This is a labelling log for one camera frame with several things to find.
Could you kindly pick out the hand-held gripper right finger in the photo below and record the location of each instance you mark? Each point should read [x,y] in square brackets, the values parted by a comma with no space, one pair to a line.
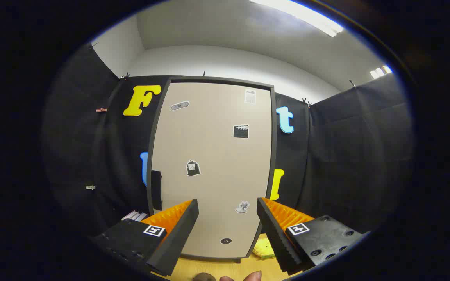
[275,238]

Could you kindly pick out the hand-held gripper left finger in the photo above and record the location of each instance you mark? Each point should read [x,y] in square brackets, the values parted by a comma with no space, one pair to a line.
[178,238]

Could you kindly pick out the beige shoe cabinet door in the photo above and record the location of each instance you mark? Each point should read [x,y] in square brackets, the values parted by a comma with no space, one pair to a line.
[213,164]

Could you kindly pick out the dark grey shoe cabinet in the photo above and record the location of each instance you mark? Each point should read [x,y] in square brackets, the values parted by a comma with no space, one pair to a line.
[274,128]

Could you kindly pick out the yellow textured object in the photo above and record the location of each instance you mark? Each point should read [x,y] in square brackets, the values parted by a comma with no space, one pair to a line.
[263,248]

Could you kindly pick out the white book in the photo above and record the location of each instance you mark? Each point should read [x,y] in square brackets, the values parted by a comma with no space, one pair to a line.
[130,215]

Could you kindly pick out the black backdrop cloth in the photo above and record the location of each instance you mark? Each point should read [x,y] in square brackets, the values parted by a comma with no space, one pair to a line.
[346,156]

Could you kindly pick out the small ceiling light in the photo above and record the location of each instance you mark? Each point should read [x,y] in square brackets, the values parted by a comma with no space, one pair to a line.
[380,72]

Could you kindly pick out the long ceiling light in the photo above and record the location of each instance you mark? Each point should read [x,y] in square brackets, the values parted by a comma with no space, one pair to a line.
[307,17]

